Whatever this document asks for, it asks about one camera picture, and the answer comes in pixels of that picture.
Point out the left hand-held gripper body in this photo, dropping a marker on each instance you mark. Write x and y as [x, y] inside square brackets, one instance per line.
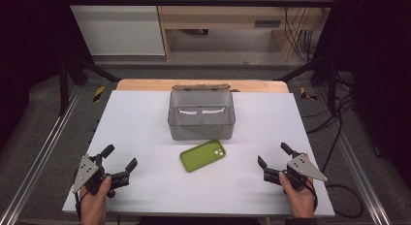
[114, 179]

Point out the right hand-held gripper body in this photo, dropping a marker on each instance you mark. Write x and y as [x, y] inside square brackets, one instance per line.
[302, 168]

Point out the green phone case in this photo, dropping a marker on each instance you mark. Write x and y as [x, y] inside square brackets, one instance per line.
[200, 156]

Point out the grey transparent storage box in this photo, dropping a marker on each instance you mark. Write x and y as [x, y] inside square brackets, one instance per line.
[202, 128]

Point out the person's right hand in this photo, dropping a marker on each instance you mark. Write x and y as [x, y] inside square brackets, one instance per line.
[302, 202]

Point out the person's left hand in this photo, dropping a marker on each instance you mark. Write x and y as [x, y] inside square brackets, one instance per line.
[93, 207]

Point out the black metal stand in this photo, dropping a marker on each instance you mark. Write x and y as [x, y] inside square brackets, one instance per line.
[331, 82]
[64, 86]

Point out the white cabinet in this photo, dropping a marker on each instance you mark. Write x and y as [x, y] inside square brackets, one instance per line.
[119, 27]

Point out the wooden desk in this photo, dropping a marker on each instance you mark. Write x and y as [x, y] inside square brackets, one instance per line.
[226, 15]

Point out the aluminium rail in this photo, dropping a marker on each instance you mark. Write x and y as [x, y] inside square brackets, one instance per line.
[362, 173]
[38, 160]

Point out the black horizontal frame bar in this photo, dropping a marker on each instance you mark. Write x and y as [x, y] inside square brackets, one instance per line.
[194, 1]

